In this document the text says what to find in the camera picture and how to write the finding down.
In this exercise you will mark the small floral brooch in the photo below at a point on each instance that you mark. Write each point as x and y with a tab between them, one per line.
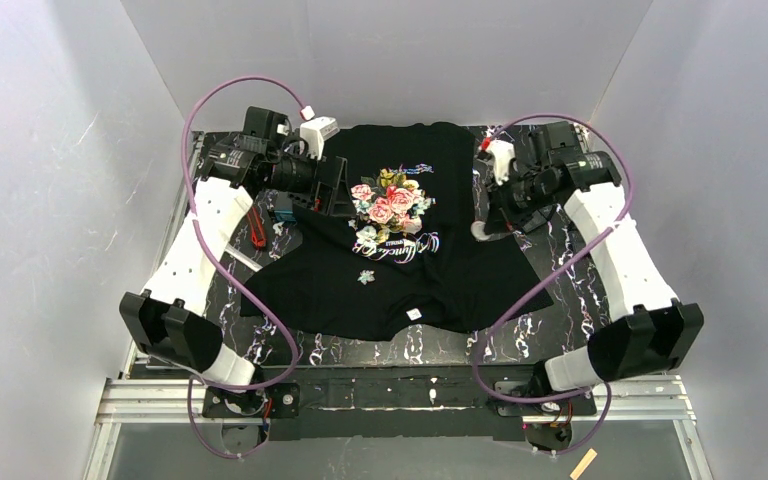
366	276

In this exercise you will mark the beige tape strip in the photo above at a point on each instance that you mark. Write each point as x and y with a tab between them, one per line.
583	464

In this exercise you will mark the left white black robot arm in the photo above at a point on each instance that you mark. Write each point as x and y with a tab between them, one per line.
167	318

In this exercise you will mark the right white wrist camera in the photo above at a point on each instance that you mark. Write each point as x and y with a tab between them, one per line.
499	155

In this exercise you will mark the aluminium rail frame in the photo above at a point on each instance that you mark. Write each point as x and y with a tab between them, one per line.
407	409

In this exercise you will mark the red handled tool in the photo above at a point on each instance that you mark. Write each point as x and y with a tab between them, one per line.
258	236

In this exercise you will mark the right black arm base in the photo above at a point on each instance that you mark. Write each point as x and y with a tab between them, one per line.
554	405

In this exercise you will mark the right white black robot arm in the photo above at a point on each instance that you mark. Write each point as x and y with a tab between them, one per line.
650	330

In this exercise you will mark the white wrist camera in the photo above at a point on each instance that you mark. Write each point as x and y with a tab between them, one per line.
316	132
499	155

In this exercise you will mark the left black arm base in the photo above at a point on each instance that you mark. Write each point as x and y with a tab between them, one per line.
276	402

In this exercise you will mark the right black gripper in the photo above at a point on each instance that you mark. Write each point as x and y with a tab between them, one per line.
502	206

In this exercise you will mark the silver wrench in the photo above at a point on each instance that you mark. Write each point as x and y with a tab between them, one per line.
243	259

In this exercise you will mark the blue black box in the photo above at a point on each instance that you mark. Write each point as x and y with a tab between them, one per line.
290	207

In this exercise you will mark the black printed t-shirt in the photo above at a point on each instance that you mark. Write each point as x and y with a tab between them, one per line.
413	193

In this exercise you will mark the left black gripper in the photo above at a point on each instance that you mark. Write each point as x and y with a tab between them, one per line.
330	183

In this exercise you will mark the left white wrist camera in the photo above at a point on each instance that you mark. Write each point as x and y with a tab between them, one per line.
316	132

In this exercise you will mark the white garment label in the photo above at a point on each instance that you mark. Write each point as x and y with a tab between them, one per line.
414	314

